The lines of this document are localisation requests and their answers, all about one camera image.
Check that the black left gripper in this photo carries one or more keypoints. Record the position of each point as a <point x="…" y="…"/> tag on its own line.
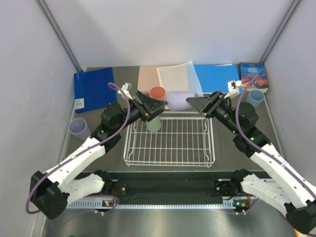
<point x="150" y="108"/>

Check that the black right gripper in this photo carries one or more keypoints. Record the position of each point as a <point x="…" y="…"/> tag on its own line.
<point x="200" y="103"/>

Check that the pink cup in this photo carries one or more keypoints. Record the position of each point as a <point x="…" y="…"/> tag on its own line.
<point x="157" y="92"/>

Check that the green cup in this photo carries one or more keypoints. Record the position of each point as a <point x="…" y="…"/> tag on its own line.
<point x="154" y="125"/>

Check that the small purple cup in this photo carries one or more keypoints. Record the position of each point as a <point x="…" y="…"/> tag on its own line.
<point x="177" y="100"/>

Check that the blue cup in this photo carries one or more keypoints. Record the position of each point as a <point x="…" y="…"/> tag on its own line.
<point x="255" y="98"/>

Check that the large purple cup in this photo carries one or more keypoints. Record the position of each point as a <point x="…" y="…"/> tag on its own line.
<point x="79" y="128"/>

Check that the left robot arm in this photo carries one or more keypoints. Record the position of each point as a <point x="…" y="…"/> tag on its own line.
<point x="54" y="189"/>

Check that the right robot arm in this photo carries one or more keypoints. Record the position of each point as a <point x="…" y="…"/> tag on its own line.
<point x="294" y="197"/>

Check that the light blue folder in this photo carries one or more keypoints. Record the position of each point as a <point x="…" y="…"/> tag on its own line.
<point x="216" y="77"/>

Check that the pink board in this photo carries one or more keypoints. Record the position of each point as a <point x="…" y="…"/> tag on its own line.
<point x="147" y="78"/>

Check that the white mesh bag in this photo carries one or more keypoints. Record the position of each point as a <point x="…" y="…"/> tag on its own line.
<point x="181" y="77"/>

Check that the Jane Eyre paperback book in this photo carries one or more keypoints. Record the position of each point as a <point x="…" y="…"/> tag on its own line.
<point x="248" y="71"/>

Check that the dark blue folder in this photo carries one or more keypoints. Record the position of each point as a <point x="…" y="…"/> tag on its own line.
<point x="91" y="90"/>

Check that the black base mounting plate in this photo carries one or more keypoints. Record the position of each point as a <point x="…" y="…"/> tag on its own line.
<point x="165" y="187"/>

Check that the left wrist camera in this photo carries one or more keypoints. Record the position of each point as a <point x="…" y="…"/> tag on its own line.
<point x="125" y="91"/>

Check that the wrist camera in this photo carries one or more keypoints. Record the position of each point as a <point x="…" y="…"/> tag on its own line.
<point x="125" y="91"/>
<point x="233" y="88"/>

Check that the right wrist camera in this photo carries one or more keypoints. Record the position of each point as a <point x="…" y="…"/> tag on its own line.
<point x="233" y="88"/>

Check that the white wire dish rack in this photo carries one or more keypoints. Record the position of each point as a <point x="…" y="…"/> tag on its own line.
<point x="184" y="139"/>

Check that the white slotted cable duct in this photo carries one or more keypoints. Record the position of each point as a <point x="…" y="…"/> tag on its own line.
<point x="105" y="204"/>

